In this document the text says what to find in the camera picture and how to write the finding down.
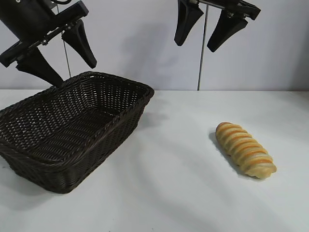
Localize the thin dark wall strip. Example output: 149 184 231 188
62 40 72 78

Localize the dark brown woven wicker basket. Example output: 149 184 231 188
0 71 155 194

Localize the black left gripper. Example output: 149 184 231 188
0 0 98 87

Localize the long striped twisted bread loaf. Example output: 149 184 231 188
215 122 277 179

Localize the grey metal wall strip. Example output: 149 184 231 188
197 4 209 91

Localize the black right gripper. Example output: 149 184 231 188
174 0 262 53

